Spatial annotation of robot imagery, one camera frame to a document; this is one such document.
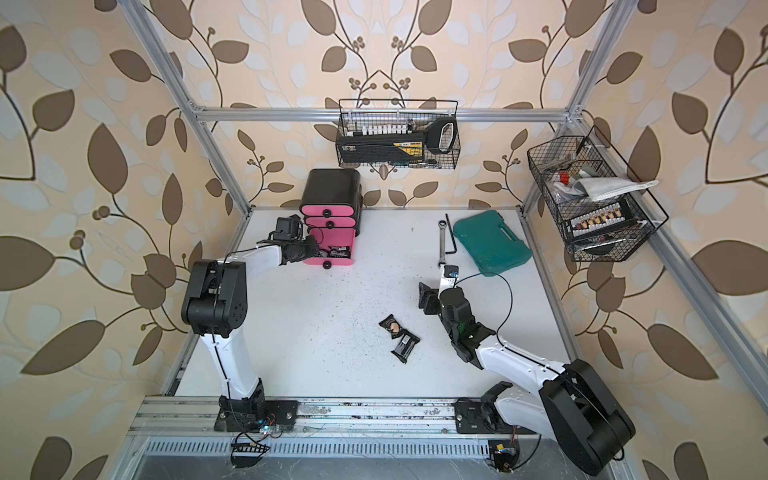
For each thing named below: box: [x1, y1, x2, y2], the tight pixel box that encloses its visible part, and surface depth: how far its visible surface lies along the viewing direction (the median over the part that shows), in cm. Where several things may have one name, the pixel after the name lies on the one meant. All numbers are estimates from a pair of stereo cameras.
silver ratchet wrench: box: [437, 220, 447, 268], surface depth 114 cm
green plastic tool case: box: [453, 210, 533, 277], surface depth 110 cm
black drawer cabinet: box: [300, 168, 363, 236], surface depth 110 cm
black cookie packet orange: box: [378, 314, 405, 339], surface depth 88 cm
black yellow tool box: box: [336, 117, 457, 165], surface depth 86 cm
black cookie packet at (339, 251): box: [328, 246, 351, 258], surface depth 107 cm
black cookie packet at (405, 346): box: [391, 329, 421, 364], surface depth 86 cm
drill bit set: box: [569, 201, 637, 240], surface depth 69 cm
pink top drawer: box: [301, 205, 355, 218], surface depth 103 cm
